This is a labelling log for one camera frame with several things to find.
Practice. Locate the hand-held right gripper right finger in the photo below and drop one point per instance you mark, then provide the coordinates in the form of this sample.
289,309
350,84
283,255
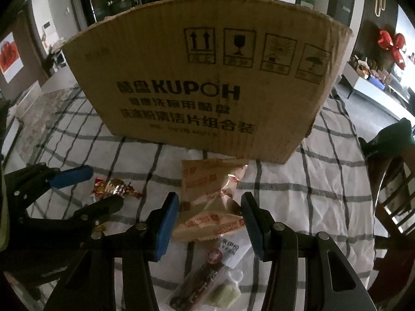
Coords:
253,226

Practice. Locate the grey checked tablecloth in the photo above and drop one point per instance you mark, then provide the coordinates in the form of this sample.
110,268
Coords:
308,184

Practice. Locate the brown cardboard box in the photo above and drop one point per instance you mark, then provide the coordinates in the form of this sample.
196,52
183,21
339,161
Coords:
210,87

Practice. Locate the white plastic basket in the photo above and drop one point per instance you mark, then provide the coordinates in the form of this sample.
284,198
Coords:
27,100

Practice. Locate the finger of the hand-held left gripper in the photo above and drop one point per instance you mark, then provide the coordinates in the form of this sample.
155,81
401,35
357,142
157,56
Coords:
71,176
100,205

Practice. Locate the gold and red candy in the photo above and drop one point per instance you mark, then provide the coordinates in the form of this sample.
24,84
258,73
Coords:
112,186

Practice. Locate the green candy in clear wrapper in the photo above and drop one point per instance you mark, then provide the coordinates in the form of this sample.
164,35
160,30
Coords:
222,293

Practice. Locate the dark green cloth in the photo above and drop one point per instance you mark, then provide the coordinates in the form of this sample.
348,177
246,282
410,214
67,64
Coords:
389,137

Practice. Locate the grey interior door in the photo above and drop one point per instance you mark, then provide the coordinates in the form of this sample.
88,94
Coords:
343,0

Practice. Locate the beige snack packet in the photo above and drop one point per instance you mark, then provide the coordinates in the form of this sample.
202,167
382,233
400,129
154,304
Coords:
210,176
210,222

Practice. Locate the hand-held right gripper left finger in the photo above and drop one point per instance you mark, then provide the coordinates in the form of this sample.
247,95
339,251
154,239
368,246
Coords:
167,226

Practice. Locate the wooden chair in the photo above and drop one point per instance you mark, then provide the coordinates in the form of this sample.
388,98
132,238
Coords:
398,201

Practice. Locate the gold wall ornament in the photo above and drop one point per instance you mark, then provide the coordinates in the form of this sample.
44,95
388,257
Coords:
380,2

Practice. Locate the dark slatted wall panel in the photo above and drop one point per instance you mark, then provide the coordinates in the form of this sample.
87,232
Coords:
366,22

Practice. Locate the floral table mat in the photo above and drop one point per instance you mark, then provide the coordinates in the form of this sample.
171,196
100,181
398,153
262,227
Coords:
55,98

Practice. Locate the brown entrance door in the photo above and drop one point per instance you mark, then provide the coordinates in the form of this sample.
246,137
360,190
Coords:
29,51

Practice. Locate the brown stick snack packet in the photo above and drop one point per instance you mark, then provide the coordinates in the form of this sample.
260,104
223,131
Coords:
201,275

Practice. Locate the white wall intercom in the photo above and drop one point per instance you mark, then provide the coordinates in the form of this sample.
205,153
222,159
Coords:
46,26

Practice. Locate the white low cabinet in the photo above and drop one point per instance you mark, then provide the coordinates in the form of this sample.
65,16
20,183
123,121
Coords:
373,87

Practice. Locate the red and white door poster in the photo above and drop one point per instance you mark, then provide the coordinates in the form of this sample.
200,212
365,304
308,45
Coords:
9,56

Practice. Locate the red bow decoration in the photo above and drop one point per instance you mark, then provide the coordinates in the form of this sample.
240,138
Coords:
390,43

